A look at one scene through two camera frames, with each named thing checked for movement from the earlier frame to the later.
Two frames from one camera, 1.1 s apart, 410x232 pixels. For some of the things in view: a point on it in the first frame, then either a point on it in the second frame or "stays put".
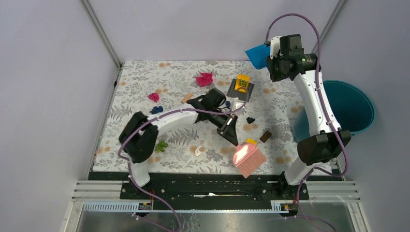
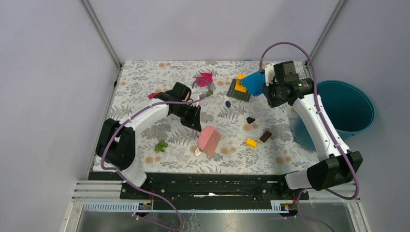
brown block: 265,137 stays put
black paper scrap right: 249,120 stays put
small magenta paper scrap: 153,96 stays put
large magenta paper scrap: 207,79 stays put
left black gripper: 228,129 to 194,122
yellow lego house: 241,83 stays put
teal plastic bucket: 351,111 stays put
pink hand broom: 248,158 to 208,139
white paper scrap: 197,151 stays put
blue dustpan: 258,56 to 254,83
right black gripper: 274,77 to 272,102
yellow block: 249,140 stays put
